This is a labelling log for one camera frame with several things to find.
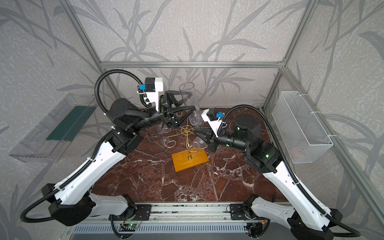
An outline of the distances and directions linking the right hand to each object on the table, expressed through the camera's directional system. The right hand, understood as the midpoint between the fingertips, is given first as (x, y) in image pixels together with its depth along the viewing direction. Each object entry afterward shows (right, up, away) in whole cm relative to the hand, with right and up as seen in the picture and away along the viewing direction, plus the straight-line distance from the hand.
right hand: (196, 125), depth 54 cm
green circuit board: (-33, -50, +17) cm, 62 cm away
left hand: (0, +8, -11) cm, 13 cm away
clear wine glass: (-23, -11, +46) cm, 52 cm away
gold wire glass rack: (-5, -3, +14) cm, 15 cm away
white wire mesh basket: (+44, -5, +6) cm, 45 cm away
